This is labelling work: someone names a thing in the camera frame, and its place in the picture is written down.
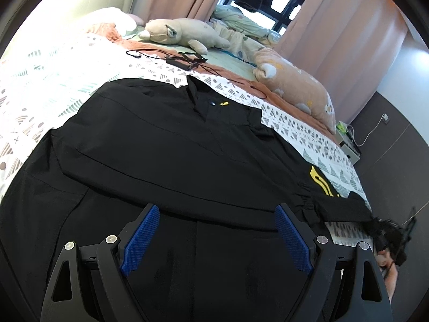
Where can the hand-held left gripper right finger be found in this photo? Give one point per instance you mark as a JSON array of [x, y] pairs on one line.
[[291, 238]]

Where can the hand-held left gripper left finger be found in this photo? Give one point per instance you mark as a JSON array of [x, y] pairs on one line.
[[140, 241]]

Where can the black jacket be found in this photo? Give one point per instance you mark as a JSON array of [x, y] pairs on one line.
[[167, 147]]

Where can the person's right hand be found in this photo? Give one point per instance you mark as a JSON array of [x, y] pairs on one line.
[[388, 275]]

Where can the white bedside box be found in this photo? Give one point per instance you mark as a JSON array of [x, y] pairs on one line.
[[350, 147]]

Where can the green small item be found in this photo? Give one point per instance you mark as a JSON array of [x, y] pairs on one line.
[[342, 126]]

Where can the peach plush pillow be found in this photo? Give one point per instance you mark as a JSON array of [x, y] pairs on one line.
[[295, 84]]

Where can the white geometric patterned bed quilt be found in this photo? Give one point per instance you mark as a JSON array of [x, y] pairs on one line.
[[50, 84]]

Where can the beige plush animal toy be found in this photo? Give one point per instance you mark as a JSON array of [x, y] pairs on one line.
[[187, 32]]

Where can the pale printed blanket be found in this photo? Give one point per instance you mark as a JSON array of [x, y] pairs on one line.
[[241, 26]]

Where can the window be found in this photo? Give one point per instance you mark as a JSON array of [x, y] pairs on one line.
[[285, 13]]

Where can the white pillow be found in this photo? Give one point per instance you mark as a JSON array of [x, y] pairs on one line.
[[107, 18]]

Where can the wall socket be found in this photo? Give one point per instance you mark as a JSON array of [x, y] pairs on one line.
[[386, 117]]

